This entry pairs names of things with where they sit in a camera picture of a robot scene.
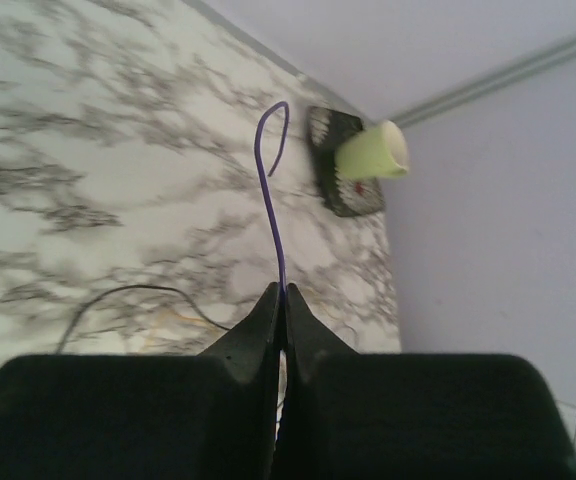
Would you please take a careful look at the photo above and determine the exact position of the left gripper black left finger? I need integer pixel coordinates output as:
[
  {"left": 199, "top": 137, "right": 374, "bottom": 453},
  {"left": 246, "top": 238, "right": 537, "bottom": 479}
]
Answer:
[{"left": 0, "top": 283, "right": 282, "bottom": 479}]

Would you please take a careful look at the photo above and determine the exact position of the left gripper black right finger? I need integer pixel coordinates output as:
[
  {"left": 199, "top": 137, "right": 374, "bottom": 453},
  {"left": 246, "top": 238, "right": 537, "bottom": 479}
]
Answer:
[{"left": 275, "top": 285, "right": 576, "bottom": 479}]

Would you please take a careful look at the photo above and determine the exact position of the dark thin wire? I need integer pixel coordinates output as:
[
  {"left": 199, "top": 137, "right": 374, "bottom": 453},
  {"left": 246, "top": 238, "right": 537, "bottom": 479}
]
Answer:
[{"left": 55, "top": 284, "right": 234, "bottom": 356}]

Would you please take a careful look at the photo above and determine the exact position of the purple thin wire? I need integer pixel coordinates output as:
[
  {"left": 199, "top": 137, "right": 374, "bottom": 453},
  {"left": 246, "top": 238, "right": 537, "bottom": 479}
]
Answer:
[{"left": 253, "top": 100, "right": 290, "bottom": 296}]

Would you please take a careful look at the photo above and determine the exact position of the dark floral square plate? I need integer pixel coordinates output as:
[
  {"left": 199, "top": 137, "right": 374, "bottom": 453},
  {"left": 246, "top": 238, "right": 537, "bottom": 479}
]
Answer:
[{"left": 306, "top": 106, "right": 385, "bottom": 217}]

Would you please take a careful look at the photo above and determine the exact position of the light green mug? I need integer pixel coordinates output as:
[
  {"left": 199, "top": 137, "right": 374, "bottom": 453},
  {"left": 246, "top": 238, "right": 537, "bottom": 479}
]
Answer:
[{"left": 334, "top": 121, "right": 410, "bottom": 180}]

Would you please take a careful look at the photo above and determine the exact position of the right aluminium corner post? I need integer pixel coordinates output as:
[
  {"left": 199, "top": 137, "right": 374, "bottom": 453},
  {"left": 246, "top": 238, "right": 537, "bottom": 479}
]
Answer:
[{"left": 392, "top": 34, "right": 576, "bottom": 128}]

